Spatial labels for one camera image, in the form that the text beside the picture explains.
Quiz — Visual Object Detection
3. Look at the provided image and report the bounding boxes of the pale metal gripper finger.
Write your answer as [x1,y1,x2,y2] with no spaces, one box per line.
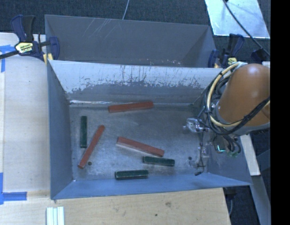
[189,134,210,169]
[183,118,208,134]

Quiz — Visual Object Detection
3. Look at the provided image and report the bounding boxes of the dark green flat block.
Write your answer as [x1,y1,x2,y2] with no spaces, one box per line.
[114,169,149,180]
[142,156,176,167]
[80,115,88,149]

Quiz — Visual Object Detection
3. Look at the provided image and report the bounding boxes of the grey metal bin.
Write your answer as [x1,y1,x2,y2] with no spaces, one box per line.
[44,14,253,200]

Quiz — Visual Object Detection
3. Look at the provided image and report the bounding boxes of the red-brown flat block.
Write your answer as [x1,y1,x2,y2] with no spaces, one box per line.
[108,101,155,113]
[77,125,105,170]
[115,136,165,158]

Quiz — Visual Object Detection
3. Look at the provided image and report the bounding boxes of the pale wood board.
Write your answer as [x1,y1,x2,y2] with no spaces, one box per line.
[2,54,52,194]

